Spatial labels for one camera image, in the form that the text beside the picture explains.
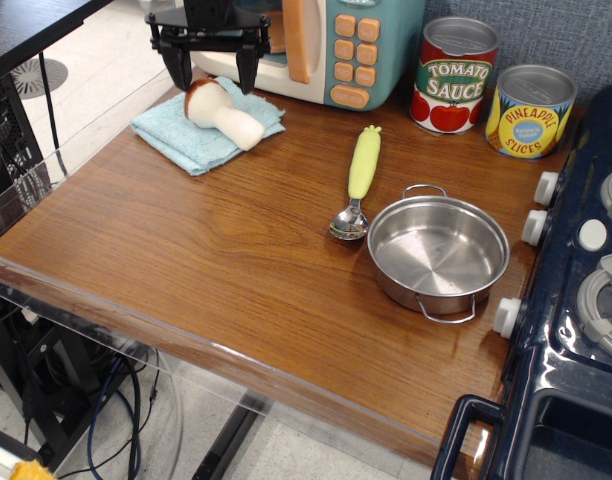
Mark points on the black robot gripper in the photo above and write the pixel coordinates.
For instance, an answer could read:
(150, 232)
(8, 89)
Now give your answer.
(214, 26)

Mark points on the plush brown white mushroom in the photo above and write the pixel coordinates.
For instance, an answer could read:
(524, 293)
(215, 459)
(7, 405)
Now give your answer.
(209, 105)

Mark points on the light blue folded napkin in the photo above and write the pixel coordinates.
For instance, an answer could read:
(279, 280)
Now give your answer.
(199, 150)

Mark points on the toy microwave oven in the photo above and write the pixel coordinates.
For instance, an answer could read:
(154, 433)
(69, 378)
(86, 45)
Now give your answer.
(346, 54)

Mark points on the black desk at left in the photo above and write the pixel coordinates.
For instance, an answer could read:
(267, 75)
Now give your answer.
(27, 28)

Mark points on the tomato sauce can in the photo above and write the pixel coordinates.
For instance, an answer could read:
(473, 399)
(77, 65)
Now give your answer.
(455, 64)

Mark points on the small stainless steel pot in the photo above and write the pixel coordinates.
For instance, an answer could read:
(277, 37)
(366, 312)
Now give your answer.
(436, 254)

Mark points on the pineapple slices can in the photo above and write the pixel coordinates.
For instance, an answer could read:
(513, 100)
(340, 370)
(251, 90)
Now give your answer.
(530, 110)

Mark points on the yellow object bottom left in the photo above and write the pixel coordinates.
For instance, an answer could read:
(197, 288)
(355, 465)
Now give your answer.
(30, 470)

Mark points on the dark blue toy stove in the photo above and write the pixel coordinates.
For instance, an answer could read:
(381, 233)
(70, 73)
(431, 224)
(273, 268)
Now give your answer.
(554, 419)

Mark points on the spoon with yellow handle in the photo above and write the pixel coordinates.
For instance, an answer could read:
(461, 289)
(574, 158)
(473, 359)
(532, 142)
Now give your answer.
(351, 223)

